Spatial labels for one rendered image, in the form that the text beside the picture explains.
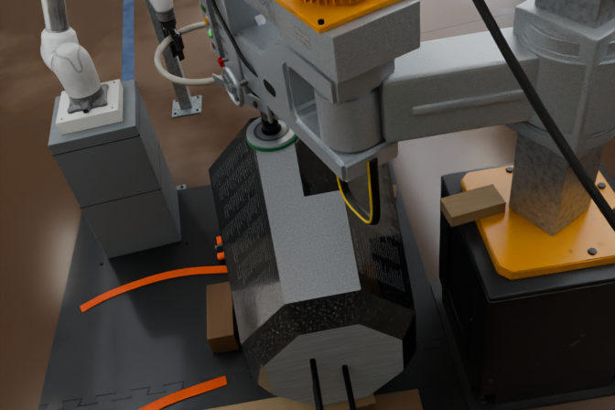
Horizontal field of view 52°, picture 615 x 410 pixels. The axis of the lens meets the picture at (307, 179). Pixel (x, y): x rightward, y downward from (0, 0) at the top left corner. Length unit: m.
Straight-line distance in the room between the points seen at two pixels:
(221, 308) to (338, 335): 1.00
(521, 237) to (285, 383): 0.93
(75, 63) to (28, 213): 1.35
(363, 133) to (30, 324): 2.19
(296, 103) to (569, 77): 0.78
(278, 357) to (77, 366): 1.31
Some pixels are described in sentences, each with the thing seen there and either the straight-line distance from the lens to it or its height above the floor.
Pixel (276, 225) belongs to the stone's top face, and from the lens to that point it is 2.24.
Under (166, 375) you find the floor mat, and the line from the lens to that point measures 2.97.
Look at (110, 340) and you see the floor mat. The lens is 3.18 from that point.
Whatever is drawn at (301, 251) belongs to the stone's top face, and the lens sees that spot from 2.14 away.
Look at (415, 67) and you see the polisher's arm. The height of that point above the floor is 1.48.
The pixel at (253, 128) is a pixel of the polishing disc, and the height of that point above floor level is 0.85.
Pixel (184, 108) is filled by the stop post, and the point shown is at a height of 0.02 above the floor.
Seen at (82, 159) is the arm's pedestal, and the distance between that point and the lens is 3.07.
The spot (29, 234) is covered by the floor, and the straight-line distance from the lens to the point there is 3.91.
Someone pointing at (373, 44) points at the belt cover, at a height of 1.64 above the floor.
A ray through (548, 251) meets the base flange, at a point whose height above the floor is 0.78.
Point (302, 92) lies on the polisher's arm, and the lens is 1.96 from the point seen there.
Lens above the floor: 2.44
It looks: 43 degrees down
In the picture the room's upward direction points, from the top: 10 degrees counter-clockwise
